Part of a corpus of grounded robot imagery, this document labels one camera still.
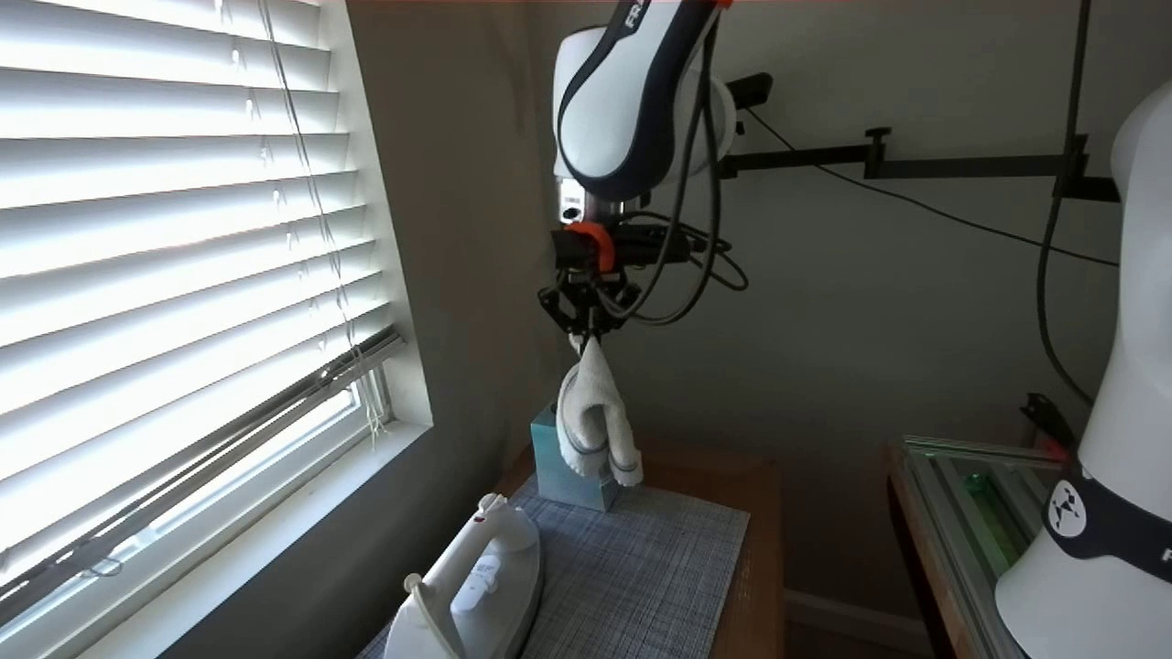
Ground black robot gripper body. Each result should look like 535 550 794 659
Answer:
539 219 654 335

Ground white towel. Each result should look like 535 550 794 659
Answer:
553 335 645 485

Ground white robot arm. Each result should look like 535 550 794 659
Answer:
539 0 736 335

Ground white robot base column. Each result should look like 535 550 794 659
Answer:
994 83 1172 659

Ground grey grid cutting mat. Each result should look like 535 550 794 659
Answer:
358 484 745 659

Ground white clothes iron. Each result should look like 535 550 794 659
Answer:
379 494 540 659

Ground wooden table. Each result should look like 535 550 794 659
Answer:
498 438 784 659

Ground white window blinds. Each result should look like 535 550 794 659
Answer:
0 0 399 618

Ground green glass side table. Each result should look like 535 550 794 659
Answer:
882 435 1060 659

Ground black cable on wall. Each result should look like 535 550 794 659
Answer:
743 0 1125 411

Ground black wall mounted camera arm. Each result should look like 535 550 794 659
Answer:
719 126 1118 200

